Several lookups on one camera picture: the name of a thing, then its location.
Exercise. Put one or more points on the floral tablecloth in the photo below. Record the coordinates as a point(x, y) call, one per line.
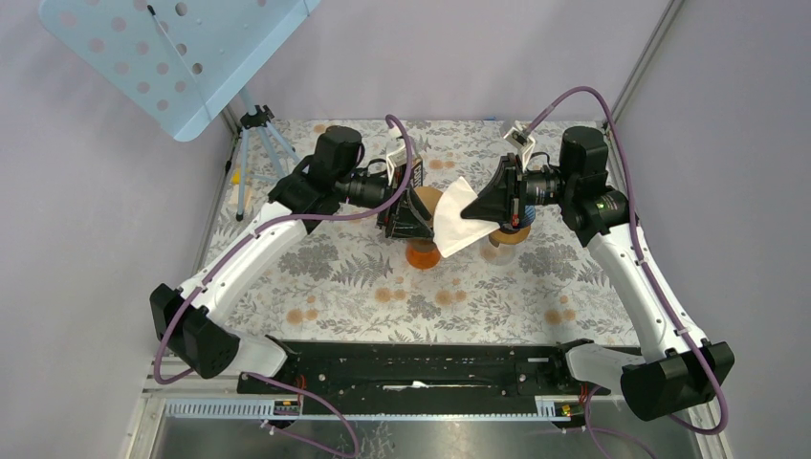
point(347, 282)

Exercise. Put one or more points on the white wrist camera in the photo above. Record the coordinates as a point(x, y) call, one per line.
point(515, 133)
point(397, 167)

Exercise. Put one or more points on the blue dripper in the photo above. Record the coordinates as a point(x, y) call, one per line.
point(526, 218)

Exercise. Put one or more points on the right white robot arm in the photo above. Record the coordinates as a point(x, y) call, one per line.
point(677, 367)

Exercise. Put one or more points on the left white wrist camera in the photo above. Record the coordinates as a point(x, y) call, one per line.
point(397, 167)

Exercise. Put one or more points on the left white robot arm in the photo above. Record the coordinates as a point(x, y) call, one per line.
point(328, 185)

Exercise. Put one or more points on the light blue music stand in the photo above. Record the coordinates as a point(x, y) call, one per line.
point(182, 62)

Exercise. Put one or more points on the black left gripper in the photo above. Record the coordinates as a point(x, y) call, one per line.
point(407, 218)

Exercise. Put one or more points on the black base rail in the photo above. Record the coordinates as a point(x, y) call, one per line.
point(414, 379)

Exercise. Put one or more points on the clear glass carafe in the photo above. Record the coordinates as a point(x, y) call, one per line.
point(498, 255)

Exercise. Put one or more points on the orange glass carafe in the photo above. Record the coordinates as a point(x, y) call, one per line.
point(422, 254)

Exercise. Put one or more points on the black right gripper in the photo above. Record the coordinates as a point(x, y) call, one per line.
point(502, 201)

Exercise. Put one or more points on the white paper coffee filter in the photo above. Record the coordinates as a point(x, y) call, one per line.
point(452, 232)

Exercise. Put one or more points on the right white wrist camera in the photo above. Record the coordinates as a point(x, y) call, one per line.
point(515, 133)

